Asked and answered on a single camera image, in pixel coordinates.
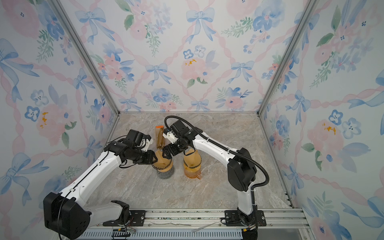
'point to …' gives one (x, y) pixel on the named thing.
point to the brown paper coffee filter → (192, 158)
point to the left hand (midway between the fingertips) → (155, 158)
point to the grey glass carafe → (166, 174)
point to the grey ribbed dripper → (166, 169)
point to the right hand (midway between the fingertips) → (169, 150)
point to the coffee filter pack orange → (159, 139)
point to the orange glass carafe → (193, 172)
